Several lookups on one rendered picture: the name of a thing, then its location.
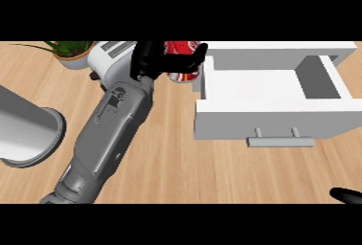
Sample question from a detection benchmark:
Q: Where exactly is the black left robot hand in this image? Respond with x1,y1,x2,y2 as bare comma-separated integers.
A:
129,40,210,82

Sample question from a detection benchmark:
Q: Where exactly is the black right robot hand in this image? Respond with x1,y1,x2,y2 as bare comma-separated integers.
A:
328,187,362,205

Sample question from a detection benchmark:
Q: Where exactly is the red soda can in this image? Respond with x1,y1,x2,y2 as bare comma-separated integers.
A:
164,40,204,84

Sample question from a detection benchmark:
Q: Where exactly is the white drawer cabinet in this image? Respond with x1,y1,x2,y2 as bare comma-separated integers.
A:
204,40,358,72

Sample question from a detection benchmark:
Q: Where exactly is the white open drawer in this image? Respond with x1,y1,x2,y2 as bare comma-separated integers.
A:
194,55,362,141

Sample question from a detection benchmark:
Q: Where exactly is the white toaster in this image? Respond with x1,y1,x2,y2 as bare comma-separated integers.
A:
84,40,139,94

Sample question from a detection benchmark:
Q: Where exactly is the potted green plant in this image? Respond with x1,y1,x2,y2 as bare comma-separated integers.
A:
12,40,98,71

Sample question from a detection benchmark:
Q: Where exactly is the grey metal pot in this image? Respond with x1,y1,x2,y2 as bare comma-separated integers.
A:
0,85,68,169

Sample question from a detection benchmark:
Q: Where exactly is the grey drawer handle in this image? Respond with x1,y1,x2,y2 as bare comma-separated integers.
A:
247,127,315,148

